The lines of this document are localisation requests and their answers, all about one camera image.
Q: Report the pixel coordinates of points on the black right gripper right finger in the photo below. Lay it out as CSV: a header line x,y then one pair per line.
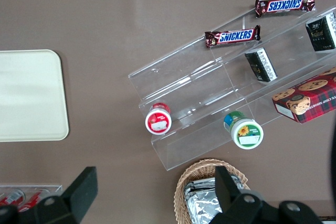
x,y
228,195

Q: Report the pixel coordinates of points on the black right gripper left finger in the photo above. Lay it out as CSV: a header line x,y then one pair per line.
x,y
78,192

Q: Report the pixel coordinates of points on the light oval wicker basket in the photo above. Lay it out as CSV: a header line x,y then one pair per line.
x,y
181,190

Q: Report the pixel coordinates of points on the beige plastic tray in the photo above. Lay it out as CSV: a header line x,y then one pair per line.
x,y
29,95

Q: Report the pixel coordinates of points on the clear acrylic bottle rack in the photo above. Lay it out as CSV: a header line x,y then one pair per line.
x,y
56,188

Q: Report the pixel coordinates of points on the silver foil container stack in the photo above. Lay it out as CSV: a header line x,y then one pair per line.
x,y
202,205

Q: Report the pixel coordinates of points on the red cola bottle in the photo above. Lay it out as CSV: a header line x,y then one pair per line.
x,y
10,197
31,201

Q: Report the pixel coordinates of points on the green lid white cup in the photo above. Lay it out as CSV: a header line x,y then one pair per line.
x,y
246,133

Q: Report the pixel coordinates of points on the red lid white cup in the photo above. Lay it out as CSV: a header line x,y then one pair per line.
x,y
158,123

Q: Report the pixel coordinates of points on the clear acrylic stepped display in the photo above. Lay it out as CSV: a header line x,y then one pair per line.
x,y
189,82

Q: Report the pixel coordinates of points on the red tartan cookie box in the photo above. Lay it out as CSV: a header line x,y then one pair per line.
x,y
307,98

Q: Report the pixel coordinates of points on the small black tea box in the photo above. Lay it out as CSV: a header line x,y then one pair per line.
x,y
261,65
321,33

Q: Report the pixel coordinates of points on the brown snickers bar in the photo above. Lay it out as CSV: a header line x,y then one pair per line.
x,y
284,5
232,36

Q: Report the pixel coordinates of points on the brown table cover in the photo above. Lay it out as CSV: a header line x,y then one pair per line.
x,y
78,11

